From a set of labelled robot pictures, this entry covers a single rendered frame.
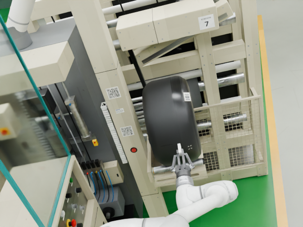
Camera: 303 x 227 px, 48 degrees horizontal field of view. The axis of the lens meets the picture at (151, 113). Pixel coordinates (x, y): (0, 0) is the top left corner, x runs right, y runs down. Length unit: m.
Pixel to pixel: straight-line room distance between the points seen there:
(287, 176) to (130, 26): 2.04
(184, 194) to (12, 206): 0.89
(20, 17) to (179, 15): 0.93
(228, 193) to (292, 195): 1.65
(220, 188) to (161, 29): 1.01
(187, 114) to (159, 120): 0.16
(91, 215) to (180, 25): 1.27
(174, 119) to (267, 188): 1.56
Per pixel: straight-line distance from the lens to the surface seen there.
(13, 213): 1.93
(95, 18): 1.83
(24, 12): 2.22
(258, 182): 3.33
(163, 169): 2.27
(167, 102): 1.97
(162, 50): 2.31
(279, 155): 3.58
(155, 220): 1.15
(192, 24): 2.12
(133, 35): 2.12
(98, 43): 1.88
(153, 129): 1.96
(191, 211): 1.39
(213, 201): 1.50
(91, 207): 2.24
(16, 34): 2.27
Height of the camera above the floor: 2.46
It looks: 33 degrees down
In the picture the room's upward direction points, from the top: 16 degrees counter-clockwise
